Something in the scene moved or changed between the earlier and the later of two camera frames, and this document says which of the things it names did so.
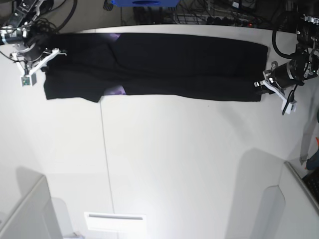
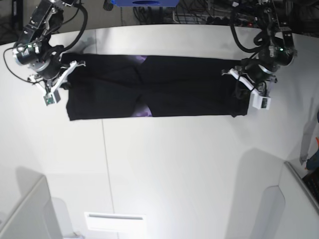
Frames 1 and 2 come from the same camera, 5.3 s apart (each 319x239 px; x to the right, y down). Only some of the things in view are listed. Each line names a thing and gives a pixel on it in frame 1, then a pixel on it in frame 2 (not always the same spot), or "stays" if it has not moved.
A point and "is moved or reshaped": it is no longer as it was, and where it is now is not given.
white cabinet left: (35, 218) stays
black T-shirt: (86, 67) is moved or reshaped
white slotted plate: (115, 221) stays
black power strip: (227, 21) stays
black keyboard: (312, 181) stays
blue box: (158, 3) stays
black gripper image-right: (287, 74) → (258, 70)
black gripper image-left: (34, 51) → (48, 67)
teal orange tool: (313, 163) stays
